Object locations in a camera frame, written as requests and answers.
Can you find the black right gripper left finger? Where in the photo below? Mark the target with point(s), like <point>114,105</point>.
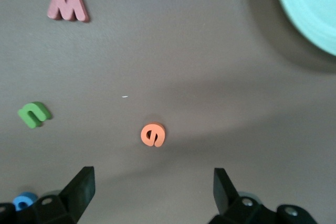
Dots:
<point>78,195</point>

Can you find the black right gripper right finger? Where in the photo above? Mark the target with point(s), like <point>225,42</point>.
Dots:
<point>223,195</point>

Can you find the orange foam letter e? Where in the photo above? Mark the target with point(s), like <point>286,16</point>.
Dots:
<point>144,134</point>

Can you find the green foam letter u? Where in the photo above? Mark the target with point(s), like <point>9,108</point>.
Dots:
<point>29,107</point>

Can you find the pink foam letter W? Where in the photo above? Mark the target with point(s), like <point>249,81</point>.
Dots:
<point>53,11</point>

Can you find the blue foam letter o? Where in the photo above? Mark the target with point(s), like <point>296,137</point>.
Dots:
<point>17,201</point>

